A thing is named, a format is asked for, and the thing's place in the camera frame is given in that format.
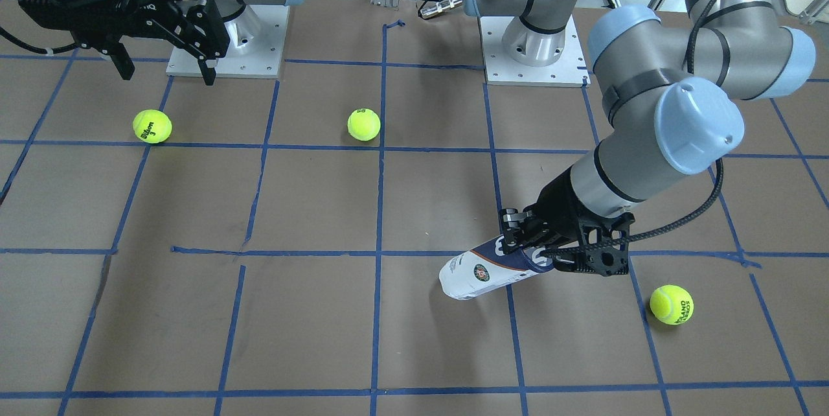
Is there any white blue tennis ball can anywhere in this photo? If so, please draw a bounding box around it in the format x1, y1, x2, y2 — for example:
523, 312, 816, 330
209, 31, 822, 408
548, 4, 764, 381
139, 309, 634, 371
438, 235, 554, 301

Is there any tennis ball by near base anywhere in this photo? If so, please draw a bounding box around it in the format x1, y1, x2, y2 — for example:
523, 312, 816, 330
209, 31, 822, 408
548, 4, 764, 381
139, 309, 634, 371
132, 110, 173, 144

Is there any tennis ball centre row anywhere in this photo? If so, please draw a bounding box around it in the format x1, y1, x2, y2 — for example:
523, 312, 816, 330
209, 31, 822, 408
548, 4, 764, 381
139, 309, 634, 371
649, 285, 695, 325

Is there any tennis ball near front edge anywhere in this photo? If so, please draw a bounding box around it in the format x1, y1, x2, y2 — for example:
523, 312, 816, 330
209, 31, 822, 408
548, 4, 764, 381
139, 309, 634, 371
346, 108, 381, 141

